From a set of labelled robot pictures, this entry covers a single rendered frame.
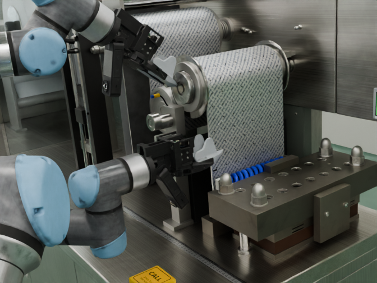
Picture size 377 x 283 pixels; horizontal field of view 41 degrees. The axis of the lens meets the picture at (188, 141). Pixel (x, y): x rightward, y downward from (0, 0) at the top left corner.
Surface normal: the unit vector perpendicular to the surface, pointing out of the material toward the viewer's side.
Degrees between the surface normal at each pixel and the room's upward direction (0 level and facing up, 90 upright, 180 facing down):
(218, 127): 90
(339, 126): 90
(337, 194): 90
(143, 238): 0
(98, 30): 111
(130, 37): 90
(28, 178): 40
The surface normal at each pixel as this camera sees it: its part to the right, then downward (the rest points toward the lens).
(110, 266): -0.08, -0.95
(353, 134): -0.81, 0.24
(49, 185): 0.99, -0.13
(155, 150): 0.58, 0.21
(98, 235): -0.16, 0.32
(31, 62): 0.35, 0.26
